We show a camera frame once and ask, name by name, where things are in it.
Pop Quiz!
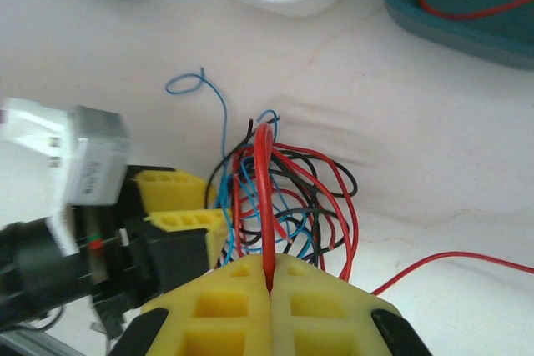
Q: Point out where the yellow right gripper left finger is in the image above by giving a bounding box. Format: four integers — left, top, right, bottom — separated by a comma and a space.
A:
140, 253, 273, 356

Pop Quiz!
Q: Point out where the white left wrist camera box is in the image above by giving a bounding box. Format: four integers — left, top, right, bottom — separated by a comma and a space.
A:
0, 96, 130, 255

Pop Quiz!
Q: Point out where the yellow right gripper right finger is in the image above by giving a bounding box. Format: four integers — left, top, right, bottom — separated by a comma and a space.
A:
270, 252, 402, 356

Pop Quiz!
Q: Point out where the teal plastic bin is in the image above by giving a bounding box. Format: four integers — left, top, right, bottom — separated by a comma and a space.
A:
369, 0, 534, 70

